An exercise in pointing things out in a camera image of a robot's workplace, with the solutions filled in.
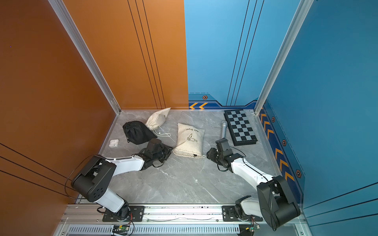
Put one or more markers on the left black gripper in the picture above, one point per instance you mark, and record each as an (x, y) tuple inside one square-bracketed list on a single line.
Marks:
[(168, 151)]

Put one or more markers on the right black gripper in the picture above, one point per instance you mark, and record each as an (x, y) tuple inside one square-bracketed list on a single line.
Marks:
[(211, 151)]

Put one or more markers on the beige printed drawstring pouch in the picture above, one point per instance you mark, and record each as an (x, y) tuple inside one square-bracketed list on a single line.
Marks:
[(189, 141)]

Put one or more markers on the black drawstring pouch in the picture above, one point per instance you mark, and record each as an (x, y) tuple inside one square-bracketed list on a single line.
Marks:
[(137, 132)]

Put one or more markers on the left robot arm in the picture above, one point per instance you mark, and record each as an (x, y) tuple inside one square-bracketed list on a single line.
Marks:
[(93, 180)]

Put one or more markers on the grey microphone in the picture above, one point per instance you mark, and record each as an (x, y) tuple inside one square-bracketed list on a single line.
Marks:
[(224, 126)]

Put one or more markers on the folded checkered chess board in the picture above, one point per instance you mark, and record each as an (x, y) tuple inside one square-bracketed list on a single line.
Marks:
[(240, 128)]

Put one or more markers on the white earbuds case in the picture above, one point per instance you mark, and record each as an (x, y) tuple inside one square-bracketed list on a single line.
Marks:
[(113, 143)]

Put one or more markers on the right green circuit board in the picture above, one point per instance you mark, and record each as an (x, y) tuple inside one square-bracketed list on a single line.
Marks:
[(248, 230)]

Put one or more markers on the green circuit board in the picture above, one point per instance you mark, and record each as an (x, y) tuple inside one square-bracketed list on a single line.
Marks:
[(121, 230), (248, 230)]

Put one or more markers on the left green circuit board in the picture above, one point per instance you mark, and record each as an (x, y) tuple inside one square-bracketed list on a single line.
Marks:
[(121, 230)]

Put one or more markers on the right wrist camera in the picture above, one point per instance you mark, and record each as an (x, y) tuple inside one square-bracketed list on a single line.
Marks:
[(223, 147)]

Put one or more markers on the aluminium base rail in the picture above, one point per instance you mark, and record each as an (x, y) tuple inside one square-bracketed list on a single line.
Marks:
[(168, 220)]

